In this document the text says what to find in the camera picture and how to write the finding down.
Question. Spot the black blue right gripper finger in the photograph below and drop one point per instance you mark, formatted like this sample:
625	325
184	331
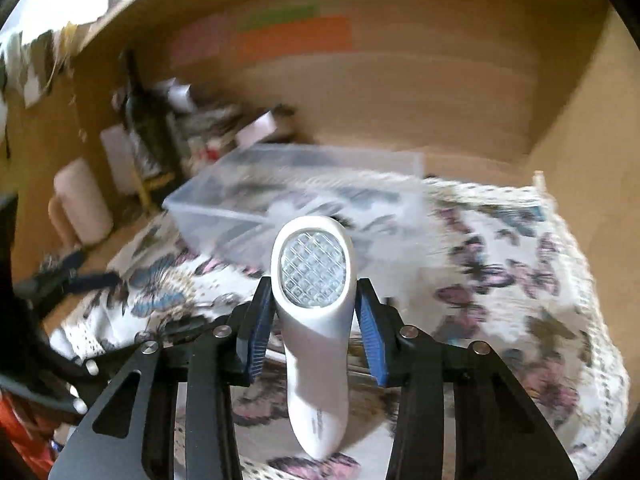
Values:
462	400
128	431

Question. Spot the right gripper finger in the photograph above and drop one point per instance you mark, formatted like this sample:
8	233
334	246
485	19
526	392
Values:
81	283
54	274

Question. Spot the white handheld beauty device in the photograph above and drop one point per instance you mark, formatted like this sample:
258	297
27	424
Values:
313	280

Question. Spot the cream ceramic mug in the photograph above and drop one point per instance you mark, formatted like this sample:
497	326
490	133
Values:
77	210

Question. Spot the white paper note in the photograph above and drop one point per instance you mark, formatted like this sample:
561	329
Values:
118	153

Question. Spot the clear plastic storage box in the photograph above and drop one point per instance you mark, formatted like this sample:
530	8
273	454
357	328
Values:
236	207

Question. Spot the dark wine bottle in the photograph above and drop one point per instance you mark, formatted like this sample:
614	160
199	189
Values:
146	116

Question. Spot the butterfly print table cloth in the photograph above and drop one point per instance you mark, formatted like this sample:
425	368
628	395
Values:
509	273

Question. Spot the stack of books papers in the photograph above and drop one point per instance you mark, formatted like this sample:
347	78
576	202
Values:
202	120

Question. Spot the small pink white box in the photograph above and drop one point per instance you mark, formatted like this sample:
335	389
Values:
262	129

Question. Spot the pink sticky note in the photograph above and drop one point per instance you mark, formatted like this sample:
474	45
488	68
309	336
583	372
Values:
209	37

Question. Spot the green sticky note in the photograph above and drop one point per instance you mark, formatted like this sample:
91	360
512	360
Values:
278	16

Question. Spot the orange sticky note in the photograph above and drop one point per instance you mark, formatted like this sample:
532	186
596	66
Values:
313	35

